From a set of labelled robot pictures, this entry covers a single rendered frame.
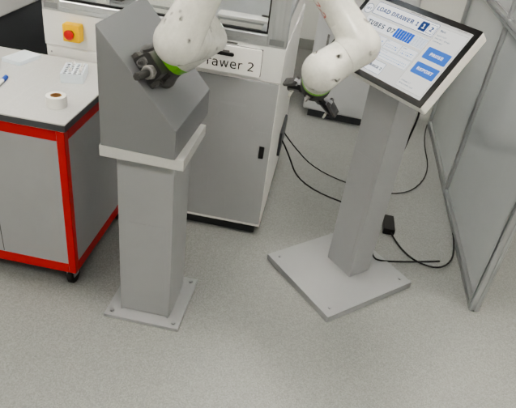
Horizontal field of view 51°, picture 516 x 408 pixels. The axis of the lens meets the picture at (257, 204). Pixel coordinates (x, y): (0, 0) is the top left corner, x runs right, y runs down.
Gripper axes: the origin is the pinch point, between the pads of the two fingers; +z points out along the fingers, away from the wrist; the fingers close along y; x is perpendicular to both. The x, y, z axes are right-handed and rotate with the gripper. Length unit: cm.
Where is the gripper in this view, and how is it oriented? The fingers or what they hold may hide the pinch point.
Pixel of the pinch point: (308, 103)
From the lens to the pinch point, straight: 185.6
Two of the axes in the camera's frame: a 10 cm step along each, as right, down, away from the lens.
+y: 8.4, 5.4, -0.3
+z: -0.1, 0.6, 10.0
